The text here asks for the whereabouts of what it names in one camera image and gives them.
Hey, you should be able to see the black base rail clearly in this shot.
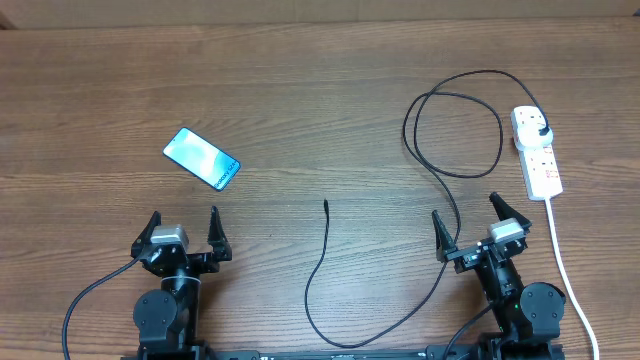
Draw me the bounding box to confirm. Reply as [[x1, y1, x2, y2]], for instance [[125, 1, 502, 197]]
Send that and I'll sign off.
[[120, 345, 566, 360]]

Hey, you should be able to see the black USB charging cable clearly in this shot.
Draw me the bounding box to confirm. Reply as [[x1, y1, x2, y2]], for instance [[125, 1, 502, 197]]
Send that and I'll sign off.
[[303, 69, 551, 350]]

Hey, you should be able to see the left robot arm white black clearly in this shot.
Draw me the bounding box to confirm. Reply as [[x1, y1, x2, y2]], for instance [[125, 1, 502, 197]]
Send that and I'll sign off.
[[131, 207, 232, 360]]

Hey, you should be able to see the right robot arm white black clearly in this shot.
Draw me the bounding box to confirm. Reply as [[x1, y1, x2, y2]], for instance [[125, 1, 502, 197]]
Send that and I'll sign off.
[[425, 192, 566, 359]]

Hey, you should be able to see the white power strip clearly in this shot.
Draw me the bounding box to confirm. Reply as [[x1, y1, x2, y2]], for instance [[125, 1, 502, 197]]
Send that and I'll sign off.
[[510, 106, 563, 201]]

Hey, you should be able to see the blue Samsung Galaxy smartphone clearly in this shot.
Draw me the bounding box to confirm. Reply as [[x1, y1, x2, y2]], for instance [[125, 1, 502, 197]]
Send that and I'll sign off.
[[163, 127, 241, 191]]

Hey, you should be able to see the white charger adapter plug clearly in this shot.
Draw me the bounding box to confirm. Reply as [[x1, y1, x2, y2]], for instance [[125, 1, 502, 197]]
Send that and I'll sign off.
[[514, 123, 554, 151]]

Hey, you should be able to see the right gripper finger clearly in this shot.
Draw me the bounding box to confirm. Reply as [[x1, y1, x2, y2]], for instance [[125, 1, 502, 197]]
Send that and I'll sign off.
[[489, 192, 532, 231], [431, 210, 458, 262]]

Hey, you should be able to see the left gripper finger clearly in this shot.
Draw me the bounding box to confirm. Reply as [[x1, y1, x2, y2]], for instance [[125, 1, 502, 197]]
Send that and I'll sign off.
[[207, 206, 231, 254], [133, 211, 161, 246]]

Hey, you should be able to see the white power strip cord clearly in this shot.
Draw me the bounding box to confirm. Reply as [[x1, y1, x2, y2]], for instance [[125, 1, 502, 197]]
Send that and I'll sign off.
[[543, 197, 601, 360]]

